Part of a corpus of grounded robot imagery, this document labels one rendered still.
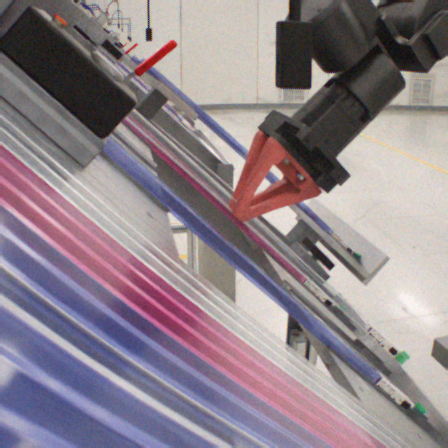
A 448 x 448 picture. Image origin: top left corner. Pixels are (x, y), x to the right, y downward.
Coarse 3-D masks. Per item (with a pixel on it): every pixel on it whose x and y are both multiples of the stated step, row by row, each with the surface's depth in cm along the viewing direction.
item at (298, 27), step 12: (276, 24) 32; (288, 24) 31; (300, 24) 31; (312, 24) 31; (276, 36) 32; (288, 36) 31; (300, 36) 31; (276, 48) 32; (288, 48) 32; (300, 48) 32; (312, 48) 32; (276, 60) 33; (288, 60) 32; (300, 60) 32; (276, 72) 33; (288, 72) 32; (300, 72) 32; (276, 84) 33; (288, 84) 32; (300, 84) 33
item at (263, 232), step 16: (144, 128) 44; (160, 144) 45; (176, 160) 46; (192, 160) 47; (192, 176) 46; (208, 176) 47; (224, 192) 48; (256, 224) 49; (272, 240) 50; (288, 256) 51; (304, 272) 52; (320, 288) 53; (336, 304) 55; (352, 320) 56; (400, 352) 59
